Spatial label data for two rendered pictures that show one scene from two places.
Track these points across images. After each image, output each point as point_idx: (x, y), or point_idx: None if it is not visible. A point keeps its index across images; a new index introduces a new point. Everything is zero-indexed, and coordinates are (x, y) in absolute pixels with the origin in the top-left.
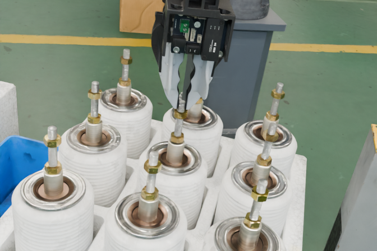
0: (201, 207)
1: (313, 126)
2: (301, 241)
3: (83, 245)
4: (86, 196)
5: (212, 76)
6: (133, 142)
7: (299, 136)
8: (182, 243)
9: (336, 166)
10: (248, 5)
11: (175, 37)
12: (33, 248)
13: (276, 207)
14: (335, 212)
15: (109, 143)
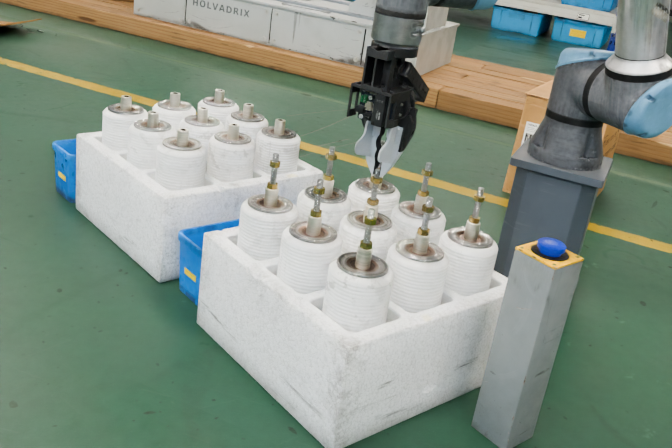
0: None
1: (652, 332)
2: (439, 316)
3: (274, 250)
4: (286, 213)
5: (398, 151)
6: None
7: (620, 332)
8: (326, 258)
9: (636, 368)
10: (562, 151)
11: (358, 105)
12: (242, 237)
13: (414, 267)
14: (581, 393)
15: (331, 199)
